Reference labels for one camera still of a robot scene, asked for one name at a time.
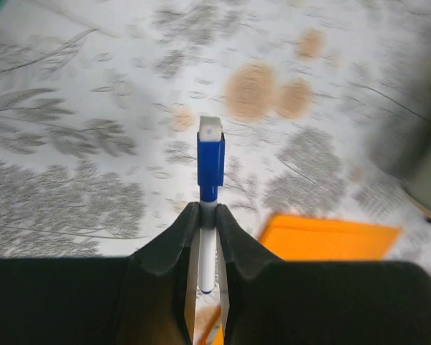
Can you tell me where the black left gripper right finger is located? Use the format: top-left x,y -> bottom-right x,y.
216,205 -> 431,344

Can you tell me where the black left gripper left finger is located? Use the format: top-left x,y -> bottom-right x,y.
0,203 -> 200,344

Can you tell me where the white marker blue cap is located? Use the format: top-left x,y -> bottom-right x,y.
197,116 -> 225,294

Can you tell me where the orange folder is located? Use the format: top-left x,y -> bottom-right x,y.
191,206 -> 401,344

